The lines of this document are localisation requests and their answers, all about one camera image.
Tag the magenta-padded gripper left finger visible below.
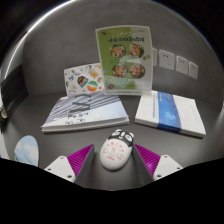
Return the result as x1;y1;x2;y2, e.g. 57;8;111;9
44;143;96;186

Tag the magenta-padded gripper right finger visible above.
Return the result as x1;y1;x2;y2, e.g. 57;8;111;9
132;143;184;186

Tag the white panda-face computer mouse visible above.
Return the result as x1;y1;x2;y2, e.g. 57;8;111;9
99;128;135;172

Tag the round sky-print mouse pad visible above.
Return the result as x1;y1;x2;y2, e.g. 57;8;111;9
13;134;40;168

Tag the grey striped-cover book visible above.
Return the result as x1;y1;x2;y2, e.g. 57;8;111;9
40;91;130;134

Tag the white book with blue band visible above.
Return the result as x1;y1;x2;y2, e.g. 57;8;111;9
134;89;207;139

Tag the white cartoon sticker sheet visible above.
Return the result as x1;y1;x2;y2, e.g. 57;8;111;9
63;62;106;98

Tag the black device with round part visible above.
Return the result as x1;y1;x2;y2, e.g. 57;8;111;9
0;102;10;133

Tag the dark flat panel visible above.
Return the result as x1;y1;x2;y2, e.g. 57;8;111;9
0;64;30;118

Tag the green menu in acrylic stand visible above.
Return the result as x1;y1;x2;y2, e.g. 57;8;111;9
95;24;154;97

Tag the white wall socket row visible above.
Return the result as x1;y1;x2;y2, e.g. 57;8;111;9
151;47;199;80

